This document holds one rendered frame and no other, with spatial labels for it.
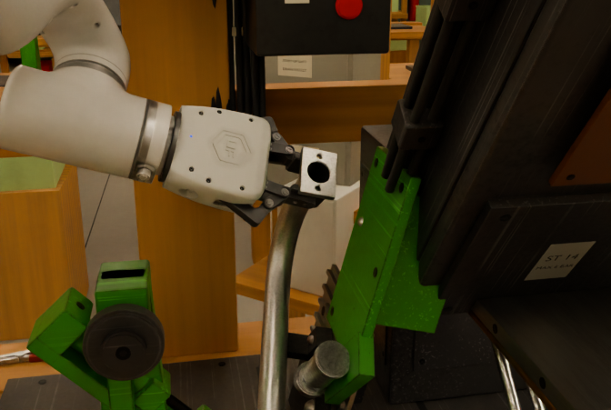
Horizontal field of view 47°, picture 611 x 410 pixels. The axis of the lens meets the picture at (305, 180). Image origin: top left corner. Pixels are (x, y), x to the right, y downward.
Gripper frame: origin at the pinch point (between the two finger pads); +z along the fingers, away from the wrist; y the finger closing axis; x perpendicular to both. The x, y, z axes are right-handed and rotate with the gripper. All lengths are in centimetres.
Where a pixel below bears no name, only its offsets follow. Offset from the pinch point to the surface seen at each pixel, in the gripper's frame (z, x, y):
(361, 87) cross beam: 14.1, 17.8, 28.9
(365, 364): 6.8, -2.5, -19.6
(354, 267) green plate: 6.4, 0.2, -8.8
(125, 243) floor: 5, 299, 107
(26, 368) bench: -24, 50, -14
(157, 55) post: -17.4, 14.1, 21.3
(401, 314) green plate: 10.2, -3.3, -14.2
